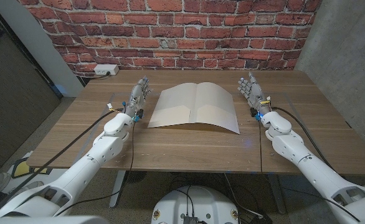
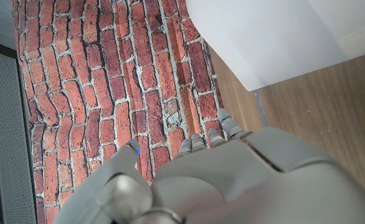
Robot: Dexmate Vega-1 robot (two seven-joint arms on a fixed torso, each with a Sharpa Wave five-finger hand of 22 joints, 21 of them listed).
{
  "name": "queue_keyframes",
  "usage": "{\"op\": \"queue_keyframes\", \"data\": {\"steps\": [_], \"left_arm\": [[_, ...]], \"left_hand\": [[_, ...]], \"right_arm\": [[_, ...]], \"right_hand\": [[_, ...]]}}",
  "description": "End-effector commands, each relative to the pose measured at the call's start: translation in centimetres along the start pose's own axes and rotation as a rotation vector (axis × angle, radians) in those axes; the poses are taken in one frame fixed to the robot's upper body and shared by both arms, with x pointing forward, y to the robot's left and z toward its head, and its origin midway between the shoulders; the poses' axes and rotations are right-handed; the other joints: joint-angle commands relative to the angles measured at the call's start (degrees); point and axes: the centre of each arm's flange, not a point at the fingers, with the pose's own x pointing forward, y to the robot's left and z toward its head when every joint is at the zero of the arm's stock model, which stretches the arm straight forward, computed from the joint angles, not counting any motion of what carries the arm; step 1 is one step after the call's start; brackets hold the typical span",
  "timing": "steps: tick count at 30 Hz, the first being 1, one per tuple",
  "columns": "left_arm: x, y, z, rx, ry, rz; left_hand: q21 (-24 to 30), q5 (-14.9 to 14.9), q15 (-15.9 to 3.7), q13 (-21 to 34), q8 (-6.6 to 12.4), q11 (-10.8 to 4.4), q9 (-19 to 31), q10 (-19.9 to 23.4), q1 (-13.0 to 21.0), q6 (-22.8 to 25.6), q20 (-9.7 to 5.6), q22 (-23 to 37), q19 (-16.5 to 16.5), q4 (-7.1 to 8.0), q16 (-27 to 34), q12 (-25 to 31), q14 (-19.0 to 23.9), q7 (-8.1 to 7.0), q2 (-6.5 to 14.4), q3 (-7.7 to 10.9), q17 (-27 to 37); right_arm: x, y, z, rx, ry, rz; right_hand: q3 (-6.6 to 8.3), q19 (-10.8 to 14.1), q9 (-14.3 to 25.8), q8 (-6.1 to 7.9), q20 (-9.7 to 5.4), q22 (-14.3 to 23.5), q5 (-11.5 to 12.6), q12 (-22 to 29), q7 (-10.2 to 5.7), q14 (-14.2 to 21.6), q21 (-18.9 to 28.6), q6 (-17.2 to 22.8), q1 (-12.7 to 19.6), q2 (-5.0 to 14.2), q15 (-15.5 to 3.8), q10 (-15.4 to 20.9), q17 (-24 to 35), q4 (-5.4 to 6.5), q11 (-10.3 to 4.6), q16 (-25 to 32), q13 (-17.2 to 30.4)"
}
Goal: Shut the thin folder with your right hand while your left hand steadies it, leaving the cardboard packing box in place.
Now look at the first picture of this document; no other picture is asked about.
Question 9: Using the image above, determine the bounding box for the yellow and black floor object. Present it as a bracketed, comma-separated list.
[11, 157, 53, 180]

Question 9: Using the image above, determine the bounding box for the white table leg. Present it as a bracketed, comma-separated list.
[268, 174, 288, 215]
[109, 170, 127, 208]

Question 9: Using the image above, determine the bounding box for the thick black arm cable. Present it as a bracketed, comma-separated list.
[0, 107, 124, 214]
[270, 106, 336, 172]

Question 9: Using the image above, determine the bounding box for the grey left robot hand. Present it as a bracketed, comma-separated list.
[122, 76, 152, 123]

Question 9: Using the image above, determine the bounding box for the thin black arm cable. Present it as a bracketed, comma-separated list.
[54, 119, 136, 217]
[258, 120, 361, 222]

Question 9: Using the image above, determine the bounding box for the thin beige paper folder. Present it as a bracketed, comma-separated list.
[147, 82, 241, 135]

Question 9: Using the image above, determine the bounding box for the white power strip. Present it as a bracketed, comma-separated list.
[93, 63, 120, 76]

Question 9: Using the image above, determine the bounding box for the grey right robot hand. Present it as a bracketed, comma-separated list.
[237, 72, 272, 121]

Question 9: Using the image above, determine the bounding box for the red brick printed backdrop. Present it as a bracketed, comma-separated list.
[17, 0, 322, 78]

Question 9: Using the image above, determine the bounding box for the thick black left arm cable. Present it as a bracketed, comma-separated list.
[0, 107, 124, 214]

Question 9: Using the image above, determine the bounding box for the dark grey door panel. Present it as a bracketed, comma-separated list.
[0, 6, 62, 166]

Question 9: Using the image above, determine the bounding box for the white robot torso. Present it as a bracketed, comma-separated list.
[151, 185, 241, 224]

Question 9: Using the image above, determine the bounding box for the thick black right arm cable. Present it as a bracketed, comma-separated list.
[270, 106, 336, 172]

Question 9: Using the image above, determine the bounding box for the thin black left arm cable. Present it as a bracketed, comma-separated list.
[54, 119, 136, 217]

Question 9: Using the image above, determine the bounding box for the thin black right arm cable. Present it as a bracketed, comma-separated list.
[258, 120, 361, 222]

